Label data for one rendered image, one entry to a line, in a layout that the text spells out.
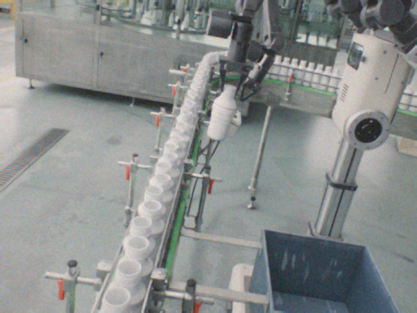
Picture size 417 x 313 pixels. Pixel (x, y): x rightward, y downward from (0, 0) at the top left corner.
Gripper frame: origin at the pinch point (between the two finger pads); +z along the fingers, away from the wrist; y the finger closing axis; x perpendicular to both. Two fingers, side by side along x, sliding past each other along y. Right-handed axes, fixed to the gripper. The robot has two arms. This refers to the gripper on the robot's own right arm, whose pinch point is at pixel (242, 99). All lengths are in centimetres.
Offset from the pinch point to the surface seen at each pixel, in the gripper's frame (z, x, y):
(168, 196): 11, -14, 71
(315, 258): 19, 36, 51
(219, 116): -1.4, -9.5, 39.2
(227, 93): -8.2, -10.7, 37.7
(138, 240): 9, -17, 92
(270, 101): 22, 40, -130
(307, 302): 33, 41, 53
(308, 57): 2, 136, -492
